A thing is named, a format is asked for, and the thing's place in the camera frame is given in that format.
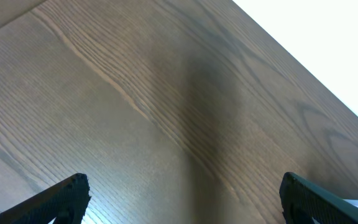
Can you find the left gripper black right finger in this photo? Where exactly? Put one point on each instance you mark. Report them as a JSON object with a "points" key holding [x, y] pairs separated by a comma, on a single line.
{"points": [[305, 202]]}

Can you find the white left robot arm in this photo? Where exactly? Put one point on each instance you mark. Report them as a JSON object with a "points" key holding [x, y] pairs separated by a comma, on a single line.
{"points": [[66, 202]]}

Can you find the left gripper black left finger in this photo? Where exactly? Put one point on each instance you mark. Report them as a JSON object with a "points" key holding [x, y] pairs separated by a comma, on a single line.
{"points": [[64, 202]]}

